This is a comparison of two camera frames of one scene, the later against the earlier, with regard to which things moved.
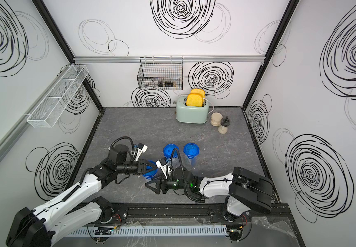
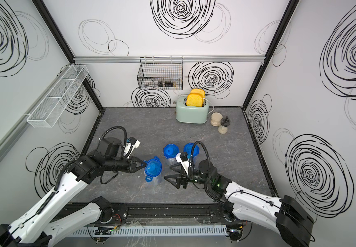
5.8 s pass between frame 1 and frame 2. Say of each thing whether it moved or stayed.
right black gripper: moved
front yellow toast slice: stayed
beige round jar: stayed
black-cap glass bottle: stayed
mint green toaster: stayed
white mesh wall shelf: stayed
